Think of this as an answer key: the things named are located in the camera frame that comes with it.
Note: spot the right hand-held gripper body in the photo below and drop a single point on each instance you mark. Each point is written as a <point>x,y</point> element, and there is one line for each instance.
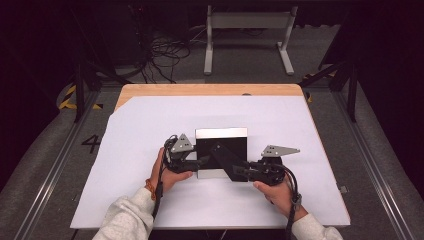
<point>270,170</point>

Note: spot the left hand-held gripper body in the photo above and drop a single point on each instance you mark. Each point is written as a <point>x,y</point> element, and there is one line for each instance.
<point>181,145</point>

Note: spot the black square box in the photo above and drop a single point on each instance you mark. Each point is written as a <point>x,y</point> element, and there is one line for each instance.
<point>221,135</point>

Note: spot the person's right hand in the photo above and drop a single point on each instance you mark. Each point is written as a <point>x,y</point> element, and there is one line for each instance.
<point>280,196</point>

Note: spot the person's left hand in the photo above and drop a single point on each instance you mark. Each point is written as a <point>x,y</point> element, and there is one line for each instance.
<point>166,180</point>

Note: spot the black metal stand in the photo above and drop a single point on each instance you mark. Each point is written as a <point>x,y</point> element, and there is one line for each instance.
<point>79,90</point>
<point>350,90</point>

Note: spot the yellow and black floor tape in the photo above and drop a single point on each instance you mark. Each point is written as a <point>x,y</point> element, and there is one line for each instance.
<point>68,96</point>

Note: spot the grey metal stand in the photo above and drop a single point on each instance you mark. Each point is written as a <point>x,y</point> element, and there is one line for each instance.
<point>248,20</point>

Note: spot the metal floor rail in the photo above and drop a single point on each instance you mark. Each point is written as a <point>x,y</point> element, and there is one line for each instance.
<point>373,156</point>
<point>56,166</point>

